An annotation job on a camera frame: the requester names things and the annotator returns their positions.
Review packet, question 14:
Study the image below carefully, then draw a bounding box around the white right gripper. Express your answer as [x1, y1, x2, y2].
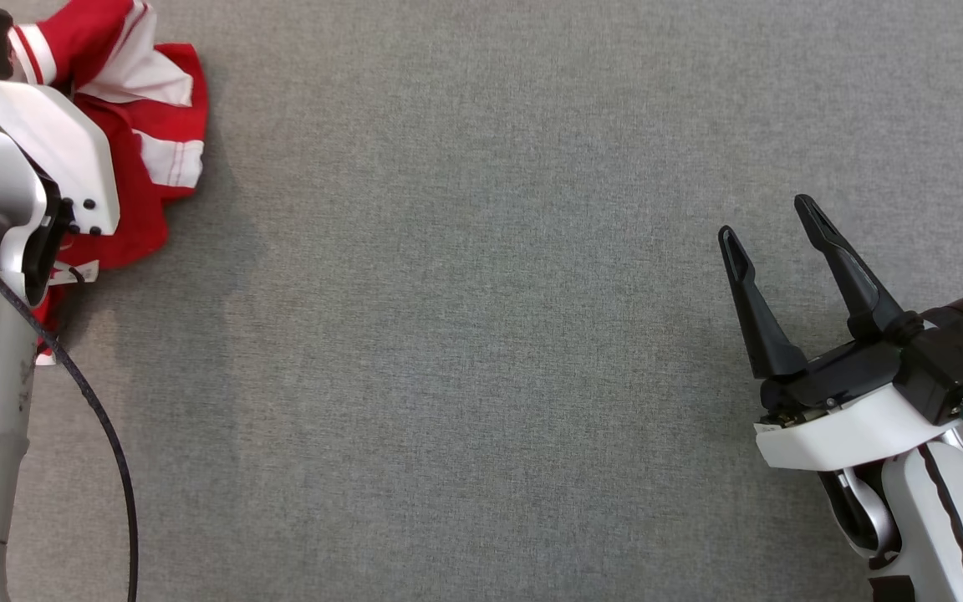
[717, 193, 963, 472]

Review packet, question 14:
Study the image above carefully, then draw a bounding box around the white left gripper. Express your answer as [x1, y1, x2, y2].
[0, 77, 121, 237]

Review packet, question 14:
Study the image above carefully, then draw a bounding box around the red Bulls basketball jersey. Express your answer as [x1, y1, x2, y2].
[7, 0, 210, 369]

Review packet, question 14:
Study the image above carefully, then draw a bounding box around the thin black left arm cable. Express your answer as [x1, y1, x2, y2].
[0, 209, 141, 602]

